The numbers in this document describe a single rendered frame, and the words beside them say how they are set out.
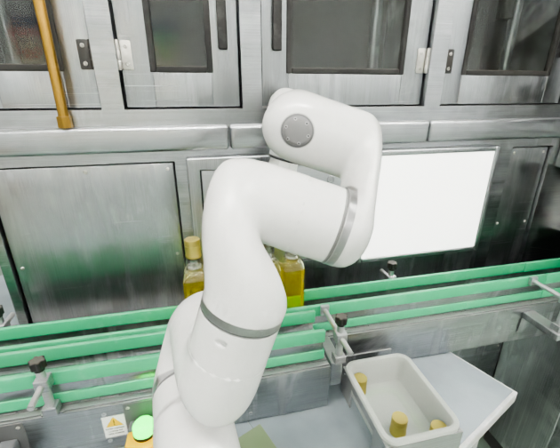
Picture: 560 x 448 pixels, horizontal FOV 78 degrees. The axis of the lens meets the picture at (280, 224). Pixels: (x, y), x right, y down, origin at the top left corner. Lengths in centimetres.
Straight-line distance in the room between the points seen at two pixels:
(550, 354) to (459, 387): 54
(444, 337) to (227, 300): 90
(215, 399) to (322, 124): 30
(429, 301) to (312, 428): 45
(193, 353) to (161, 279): 68
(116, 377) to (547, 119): 133
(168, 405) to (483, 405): 80
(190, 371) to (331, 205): 21
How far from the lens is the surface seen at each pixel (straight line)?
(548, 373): 161
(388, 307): 100
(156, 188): 94
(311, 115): 40
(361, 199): 36
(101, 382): 86
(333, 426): 94
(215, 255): 31
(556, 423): 167
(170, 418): 47
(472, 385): 113
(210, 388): 37
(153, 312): 94
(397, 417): 90
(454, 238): 124
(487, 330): 123
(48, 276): 109
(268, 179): 34
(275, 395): 89
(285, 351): 84
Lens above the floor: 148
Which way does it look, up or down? 21 degrees down
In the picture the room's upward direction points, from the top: straight up
